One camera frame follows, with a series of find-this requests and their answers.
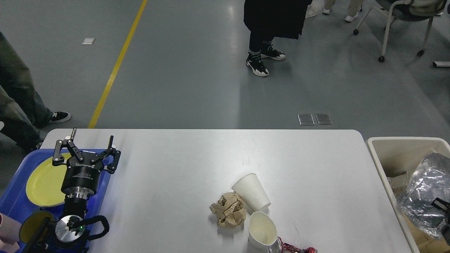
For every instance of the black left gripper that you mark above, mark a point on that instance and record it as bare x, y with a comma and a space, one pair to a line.
82, 177

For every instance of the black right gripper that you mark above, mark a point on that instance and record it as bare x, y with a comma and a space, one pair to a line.
445, 207

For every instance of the aluminium foil tray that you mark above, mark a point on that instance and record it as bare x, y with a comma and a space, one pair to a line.
429, 180

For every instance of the brown paper bag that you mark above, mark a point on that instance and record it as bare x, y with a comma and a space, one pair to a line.
424, 242

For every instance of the yellow plate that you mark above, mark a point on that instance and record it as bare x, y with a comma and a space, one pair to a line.
46, 180

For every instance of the pink mug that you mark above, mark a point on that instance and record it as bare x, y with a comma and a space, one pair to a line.
9, 234

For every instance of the brown paper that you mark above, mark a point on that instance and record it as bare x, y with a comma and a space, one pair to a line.
229, 210

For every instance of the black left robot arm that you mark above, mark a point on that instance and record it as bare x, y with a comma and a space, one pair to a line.
44, 232

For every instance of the beige plastic bin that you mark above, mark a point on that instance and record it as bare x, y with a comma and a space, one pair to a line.
394, 155

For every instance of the person in jeans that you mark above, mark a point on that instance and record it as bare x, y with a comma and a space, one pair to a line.
22, 110

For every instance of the white paper on floor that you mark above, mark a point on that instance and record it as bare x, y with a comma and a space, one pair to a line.
88, 41

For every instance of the white bar on floor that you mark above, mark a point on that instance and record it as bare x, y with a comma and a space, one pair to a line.
441, 64

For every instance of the right floor socket plate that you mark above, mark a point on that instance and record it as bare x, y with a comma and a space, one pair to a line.
324, 119

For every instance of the floor socket plate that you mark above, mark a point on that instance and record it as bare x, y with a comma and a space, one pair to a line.
324, 119
306, 119

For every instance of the left floor socket plate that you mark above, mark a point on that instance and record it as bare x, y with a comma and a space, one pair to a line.
306, 119

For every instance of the lying white paper cup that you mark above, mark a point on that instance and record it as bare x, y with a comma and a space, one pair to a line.
250, 189

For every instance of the upright white paper cup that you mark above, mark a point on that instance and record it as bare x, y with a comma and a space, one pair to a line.
262, 231

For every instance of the person in beige trousers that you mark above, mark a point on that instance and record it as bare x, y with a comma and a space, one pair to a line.
352, 10

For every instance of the person in black coat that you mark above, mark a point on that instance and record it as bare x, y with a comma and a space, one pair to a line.
269, 19

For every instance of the person in white sneakers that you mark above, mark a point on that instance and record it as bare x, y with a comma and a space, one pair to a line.
312, 10

